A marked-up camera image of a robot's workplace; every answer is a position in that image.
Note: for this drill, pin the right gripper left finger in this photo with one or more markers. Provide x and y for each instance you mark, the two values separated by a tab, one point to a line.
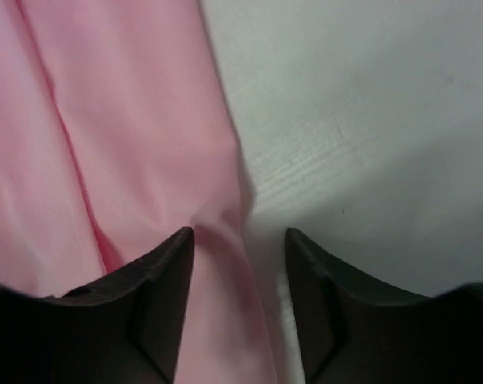
125	327

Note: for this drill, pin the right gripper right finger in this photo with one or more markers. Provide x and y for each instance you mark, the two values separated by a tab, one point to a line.
355	328

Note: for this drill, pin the pink t shirt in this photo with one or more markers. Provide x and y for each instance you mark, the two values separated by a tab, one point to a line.
114	133

